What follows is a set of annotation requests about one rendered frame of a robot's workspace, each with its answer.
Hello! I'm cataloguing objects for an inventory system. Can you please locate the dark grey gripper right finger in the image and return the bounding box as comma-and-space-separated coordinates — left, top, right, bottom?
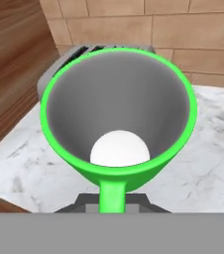
124, 192, 171, 214

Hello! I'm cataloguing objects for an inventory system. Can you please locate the green mug with grey inside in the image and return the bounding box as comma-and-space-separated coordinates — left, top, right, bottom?
39, 47, 198, 214

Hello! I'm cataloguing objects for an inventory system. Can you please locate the grey toaster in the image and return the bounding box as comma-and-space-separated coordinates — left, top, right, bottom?
36, 44, 158, 104

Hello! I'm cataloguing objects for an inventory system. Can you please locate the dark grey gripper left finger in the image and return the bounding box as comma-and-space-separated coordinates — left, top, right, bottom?
54, 193, 101, 214

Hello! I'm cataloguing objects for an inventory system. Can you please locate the wooden cabinet side panel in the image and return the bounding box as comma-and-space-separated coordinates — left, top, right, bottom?
0, 0, 60, 151

